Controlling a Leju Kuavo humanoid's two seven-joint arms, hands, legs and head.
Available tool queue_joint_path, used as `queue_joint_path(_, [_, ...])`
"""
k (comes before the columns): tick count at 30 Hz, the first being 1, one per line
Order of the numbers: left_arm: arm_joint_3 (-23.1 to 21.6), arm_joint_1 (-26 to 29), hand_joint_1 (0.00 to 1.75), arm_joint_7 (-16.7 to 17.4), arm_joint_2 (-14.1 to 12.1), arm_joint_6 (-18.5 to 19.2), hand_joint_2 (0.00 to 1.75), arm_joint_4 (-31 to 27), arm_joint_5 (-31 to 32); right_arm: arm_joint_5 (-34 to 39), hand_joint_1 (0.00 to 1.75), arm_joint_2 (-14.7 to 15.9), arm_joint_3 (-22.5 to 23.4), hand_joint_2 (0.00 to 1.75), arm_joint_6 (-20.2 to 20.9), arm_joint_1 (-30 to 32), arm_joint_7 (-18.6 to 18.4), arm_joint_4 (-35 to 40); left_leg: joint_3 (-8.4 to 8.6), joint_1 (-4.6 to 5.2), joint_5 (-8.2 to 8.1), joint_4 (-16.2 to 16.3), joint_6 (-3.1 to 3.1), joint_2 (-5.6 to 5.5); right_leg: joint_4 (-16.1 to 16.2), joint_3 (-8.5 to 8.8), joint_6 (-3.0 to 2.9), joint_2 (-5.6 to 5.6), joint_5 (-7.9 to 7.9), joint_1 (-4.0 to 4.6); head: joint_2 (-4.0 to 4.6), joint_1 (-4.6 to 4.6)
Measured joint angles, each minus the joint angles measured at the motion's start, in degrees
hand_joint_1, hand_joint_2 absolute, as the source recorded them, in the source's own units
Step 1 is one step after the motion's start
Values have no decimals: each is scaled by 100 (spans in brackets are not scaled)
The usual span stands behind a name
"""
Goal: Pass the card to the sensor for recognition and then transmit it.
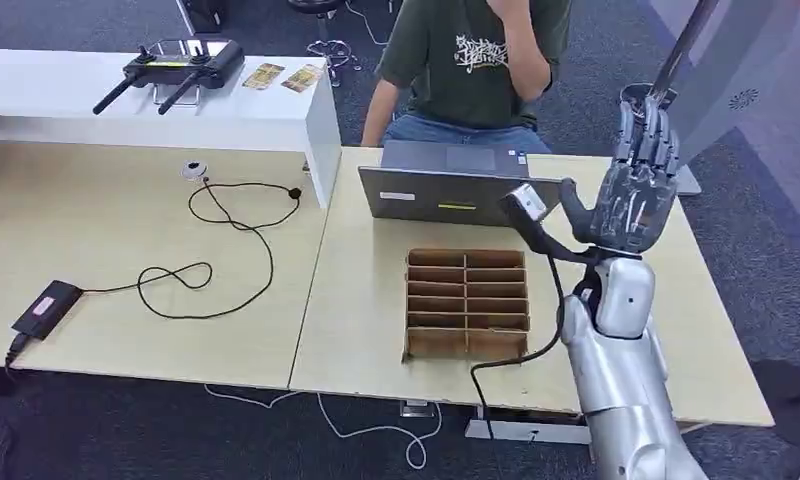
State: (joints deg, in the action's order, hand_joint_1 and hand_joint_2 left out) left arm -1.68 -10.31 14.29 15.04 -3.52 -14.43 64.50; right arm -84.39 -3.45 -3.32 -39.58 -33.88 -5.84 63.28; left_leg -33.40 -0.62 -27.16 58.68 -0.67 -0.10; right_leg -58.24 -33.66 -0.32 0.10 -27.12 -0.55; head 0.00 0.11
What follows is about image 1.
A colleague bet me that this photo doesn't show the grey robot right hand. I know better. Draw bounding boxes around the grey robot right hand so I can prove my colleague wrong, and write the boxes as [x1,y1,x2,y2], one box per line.
[558,95,681,258]

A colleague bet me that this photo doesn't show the printed card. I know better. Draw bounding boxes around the printed card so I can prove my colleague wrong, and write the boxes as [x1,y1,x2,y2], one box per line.
[241,62,286,91]
[280,63,326,95]

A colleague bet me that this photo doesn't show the white display stand panel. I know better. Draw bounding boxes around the white display stand panel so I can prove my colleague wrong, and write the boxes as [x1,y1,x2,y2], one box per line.
[658,0,800,197]

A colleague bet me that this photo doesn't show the grey laptop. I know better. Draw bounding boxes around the grey laptop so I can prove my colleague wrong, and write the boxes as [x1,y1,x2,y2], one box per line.
[358,140,565,228]

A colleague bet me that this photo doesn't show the wooden slotted card box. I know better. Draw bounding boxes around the wooden slotted card box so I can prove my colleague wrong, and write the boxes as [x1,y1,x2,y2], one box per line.
[401,248,531,364]

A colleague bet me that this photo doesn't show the person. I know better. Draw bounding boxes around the person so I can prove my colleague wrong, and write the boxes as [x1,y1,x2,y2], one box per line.
[361,0,574,155]

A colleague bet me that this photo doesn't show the white desk foot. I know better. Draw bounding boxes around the white desk foot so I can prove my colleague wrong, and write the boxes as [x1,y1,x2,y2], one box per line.
[464,405,593,446]

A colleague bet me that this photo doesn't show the black chair base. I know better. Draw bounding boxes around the black chair base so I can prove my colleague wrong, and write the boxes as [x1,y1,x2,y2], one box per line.
[285,0,363,89]

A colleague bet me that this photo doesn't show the black remote controller with antennas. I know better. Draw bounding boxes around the black remote controller with antennas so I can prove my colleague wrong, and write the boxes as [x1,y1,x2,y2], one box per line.
[93,38,246,117]

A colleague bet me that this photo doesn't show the white desk shelf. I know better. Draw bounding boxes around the white desk shelf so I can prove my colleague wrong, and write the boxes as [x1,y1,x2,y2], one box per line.
[0,47,343,210]

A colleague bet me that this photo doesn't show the black power adapter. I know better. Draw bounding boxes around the black power adapter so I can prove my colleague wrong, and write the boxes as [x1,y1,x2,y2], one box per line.
[10,280,85,342]

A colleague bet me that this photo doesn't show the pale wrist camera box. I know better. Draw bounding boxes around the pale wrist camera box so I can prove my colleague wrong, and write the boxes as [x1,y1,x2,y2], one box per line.
[499,183,551,233]

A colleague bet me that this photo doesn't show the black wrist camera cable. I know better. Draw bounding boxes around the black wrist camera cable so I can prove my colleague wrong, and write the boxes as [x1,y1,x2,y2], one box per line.
[469,254,568,442]

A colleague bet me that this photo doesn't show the chrome stanchion post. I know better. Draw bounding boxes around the chrome stanchion post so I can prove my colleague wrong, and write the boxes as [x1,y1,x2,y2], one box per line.
[618,0,719,121]

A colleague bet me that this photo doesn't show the metal bracket under desk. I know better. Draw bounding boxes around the metal bracket under desk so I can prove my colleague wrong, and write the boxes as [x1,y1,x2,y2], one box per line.
[399,399,436,420]

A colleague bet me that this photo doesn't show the white cable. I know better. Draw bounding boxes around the white cable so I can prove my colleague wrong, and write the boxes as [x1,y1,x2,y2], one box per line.
[203,384,443,472]

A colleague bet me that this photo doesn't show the thin black cable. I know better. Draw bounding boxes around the thin black cable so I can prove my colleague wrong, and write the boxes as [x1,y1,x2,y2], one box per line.
[81,182,303,321]

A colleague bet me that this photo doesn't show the black chair frame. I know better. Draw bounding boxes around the black chair frame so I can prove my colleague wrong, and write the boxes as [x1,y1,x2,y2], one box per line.
[174,0,230,36]

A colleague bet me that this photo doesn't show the metal wire controller stand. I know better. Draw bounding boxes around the metal wire controller stand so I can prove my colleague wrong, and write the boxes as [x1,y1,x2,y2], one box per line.
[151,80,201,109]

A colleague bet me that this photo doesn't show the black power cord plug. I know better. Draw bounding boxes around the black power cord plug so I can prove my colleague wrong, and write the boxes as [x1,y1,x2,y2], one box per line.
[2,333,32,372]

